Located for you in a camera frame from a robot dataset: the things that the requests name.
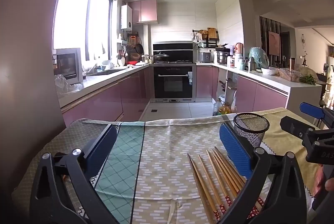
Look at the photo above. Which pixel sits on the framed wall picture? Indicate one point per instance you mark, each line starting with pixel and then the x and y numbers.
pixel 274 42

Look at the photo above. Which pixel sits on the clear plastic bag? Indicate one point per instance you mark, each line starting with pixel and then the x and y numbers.
pixel 64 85

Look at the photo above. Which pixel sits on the grey refrigerator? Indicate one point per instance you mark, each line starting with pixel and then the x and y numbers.
pixel 26 57

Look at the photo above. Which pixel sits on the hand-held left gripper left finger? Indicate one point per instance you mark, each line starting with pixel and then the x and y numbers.
pixel 103 145

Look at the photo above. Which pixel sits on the kitchen window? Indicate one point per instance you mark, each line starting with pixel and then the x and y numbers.
pixel 78 18

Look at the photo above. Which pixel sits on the green leafy vegetables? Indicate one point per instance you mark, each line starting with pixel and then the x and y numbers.
pixel 308 79

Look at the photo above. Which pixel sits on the black built-in oven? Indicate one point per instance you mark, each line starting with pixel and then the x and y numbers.
pixel 173 83

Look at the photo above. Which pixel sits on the white water heater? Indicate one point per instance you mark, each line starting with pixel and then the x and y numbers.
pixel 126 16

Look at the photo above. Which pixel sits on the green wrapped bundle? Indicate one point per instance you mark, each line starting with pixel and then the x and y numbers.
pixel 258 58

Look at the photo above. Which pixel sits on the yellow cooking oil bottle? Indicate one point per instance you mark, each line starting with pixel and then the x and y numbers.
pixel 225 109

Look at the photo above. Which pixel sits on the red bowl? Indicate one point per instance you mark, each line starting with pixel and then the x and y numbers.
pixel 130 64

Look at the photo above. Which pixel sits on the patchwork patterned tablecloth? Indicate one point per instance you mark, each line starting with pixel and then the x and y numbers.
pixel 161 161

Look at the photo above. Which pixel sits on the pink kettle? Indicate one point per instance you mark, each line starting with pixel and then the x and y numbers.
pixel 238 50

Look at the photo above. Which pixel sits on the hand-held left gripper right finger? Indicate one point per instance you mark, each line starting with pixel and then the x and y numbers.
pixel 234 153

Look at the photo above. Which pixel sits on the dark liquid plastic bottle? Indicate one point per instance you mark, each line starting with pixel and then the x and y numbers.
pixel 216 108

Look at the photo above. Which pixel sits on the clear plastic container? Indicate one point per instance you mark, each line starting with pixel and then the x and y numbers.
pixel 289 75

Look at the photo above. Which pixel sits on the black mesh utensil holder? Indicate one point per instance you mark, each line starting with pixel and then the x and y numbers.
pixel 250 132

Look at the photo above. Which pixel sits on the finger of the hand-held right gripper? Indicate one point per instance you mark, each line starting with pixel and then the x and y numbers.
pixel 292 123
pixel 311 110

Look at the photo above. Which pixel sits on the silver rice cooker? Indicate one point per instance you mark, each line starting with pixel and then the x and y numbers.
pixel 205 57

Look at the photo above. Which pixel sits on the hanging black frying pan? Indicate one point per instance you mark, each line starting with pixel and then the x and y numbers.
pixel 139 48

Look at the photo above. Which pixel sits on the bunch of wooden chopsticks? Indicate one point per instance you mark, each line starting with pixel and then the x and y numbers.
pixel 224 177

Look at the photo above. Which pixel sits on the dark wok with lid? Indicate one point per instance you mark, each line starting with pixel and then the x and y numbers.
pixel 161 57

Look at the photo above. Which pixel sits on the pink upper cabinet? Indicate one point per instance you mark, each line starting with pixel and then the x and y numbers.
pixel 144 11

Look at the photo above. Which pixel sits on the person's right hand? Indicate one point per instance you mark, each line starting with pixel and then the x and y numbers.
pixel 321 179

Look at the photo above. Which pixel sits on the black wall rack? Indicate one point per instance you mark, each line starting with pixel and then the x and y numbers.
pixel 208 41

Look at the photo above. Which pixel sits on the pink lower kitchen cabinets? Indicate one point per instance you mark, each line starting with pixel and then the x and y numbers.
pixel 261 95
pixel 104 98

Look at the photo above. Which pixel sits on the wooden cutting board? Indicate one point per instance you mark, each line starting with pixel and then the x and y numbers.
pixel 212 33

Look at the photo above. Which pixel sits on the white microwave oven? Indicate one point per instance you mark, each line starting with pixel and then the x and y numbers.
pixel 66 65

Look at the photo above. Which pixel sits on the white bowl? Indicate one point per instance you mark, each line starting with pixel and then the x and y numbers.
pixel 268 71

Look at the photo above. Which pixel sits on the steel stock pot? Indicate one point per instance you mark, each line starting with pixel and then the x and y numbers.
pixel 222 57

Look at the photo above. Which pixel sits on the black range hood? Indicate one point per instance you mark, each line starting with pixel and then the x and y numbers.
pixel 172 48

